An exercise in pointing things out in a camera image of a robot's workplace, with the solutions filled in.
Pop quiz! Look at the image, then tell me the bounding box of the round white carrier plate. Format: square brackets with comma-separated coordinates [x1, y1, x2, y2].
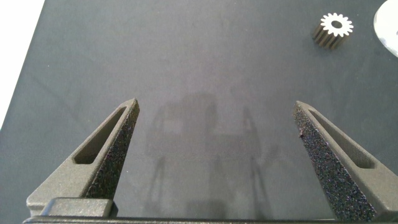
[373, 0, 398, 58]

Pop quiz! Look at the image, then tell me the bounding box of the small steel gear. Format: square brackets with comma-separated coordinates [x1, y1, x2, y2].
[312, 12, 354, 50]

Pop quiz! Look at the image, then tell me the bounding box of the dark mat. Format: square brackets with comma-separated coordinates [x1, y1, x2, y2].
[0, 0, 398, 220]

